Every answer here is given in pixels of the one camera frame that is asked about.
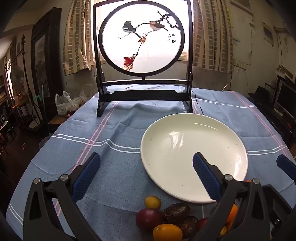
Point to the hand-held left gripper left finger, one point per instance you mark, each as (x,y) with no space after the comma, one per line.
(86,173)

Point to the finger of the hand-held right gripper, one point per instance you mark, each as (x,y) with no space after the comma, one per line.
(288,165)
(278,208)

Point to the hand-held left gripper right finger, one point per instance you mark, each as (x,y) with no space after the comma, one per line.
(205,173)

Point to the white round plate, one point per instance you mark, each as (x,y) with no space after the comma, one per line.
(185,143)

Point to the orange kumquat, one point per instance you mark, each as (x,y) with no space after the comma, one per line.
(167,232)

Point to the dark red plum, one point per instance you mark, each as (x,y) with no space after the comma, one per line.
(148,219)

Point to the blue striped tablecloth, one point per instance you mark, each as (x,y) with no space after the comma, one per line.
(115,139)

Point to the dark media cabinet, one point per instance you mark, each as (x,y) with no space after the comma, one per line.
(277,120)

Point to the computer monitor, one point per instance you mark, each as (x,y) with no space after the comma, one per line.
(286,98)

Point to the white plastic bag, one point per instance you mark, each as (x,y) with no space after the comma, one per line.
(63,104)

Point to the black hat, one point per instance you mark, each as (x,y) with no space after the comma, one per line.
(260,93)

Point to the bird painting table screen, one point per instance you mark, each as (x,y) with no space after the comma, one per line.
(143,95)

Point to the electric fan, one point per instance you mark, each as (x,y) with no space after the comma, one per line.
(17,77)

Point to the dark framed painting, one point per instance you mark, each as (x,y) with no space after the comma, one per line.
(40,60)

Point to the checked beige curtain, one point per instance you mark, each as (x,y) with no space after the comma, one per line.
(76,41)
(212,39)

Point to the white wall socket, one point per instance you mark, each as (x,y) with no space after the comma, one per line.
(240,63)

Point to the white wall vent frame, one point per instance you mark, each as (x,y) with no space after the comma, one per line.
(267,33)

